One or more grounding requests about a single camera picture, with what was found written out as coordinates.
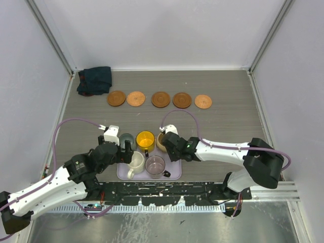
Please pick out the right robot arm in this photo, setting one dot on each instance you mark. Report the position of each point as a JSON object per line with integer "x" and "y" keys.
{"x": 261, "y": 166}

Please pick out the grey ceramic mug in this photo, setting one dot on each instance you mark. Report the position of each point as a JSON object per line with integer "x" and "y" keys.
{"x": 128, "y": 137}

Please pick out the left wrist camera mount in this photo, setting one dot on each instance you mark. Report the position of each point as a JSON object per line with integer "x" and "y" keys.
{"x": 110, "y": 134}

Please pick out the right aluminium frame post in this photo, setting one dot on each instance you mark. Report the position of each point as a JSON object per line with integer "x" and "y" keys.
{"x": 284, "y": 9}

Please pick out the yellow glass mug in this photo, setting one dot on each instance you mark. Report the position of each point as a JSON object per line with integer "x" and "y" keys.
{"x": 146, "y": 142}

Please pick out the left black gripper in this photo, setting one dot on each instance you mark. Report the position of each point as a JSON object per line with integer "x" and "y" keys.
{"x": 124, "y": 157}

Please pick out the woven rattan coaster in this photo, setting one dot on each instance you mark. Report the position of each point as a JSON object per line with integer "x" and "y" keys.
{"x": 135, "y": 98}
{"x": 203, "y": 101}

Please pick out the white ceramic mug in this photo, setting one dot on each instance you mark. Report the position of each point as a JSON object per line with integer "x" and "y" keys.
{"x": 137, "y": 164}

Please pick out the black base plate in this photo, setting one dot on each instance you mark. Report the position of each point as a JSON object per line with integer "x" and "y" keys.
{"x": 159, "y": 193}

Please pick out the brown wooden coaster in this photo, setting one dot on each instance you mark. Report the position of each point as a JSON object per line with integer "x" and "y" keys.
{"x": 182, "y": 100}
{"x": 116, "y": 98}
{"x": 160, "y": 99}

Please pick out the dark folded cloth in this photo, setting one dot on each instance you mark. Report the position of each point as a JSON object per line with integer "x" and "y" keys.
{"x": 94, "y": 81}

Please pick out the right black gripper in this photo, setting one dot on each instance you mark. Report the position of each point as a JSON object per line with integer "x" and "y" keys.
{"x": 172, "y": 157}

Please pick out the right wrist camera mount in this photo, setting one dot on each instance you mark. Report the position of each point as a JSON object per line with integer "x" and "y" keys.
{"x": 168, "y": 128}

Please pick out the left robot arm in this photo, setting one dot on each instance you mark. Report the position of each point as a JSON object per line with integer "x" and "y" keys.
{"x": 75, "y": 180}

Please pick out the aluminium frame post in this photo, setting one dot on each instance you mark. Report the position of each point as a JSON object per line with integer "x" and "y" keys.
{"x": 49, "y": 34}
{"x": 284, "y": 9}

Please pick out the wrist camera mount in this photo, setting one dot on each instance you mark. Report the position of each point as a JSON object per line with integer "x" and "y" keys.
{"x": 168, "y": 128}
{"x": 110, "y": 134}

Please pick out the clear purple glass mug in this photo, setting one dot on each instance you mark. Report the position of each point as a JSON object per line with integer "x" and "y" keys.
{"x": 155, "y": 166}

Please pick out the lavender plastic tray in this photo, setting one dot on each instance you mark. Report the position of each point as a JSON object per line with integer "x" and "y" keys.
{"x": 175, "y": 168}

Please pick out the beige ceramic mug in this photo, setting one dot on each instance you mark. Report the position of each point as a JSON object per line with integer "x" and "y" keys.
{"x": 159, "y": 144}

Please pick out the left aluminium frame post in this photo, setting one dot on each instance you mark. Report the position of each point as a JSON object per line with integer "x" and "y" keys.
{"x": 49, "y": 34}

